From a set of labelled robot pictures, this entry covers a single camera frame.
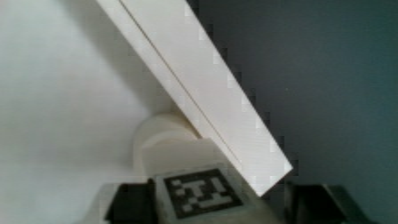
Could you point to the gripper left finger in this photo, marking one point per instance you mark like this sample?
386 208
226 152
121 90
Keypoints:
132 208

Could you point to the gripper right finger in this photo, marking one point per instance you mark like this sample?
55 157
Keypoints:
318 204

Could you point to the white table leg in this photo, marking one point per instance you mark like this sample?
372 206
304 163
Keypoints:
203 195

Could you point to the white square table top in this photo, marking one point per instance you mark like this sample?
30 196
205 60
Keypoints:
109 60

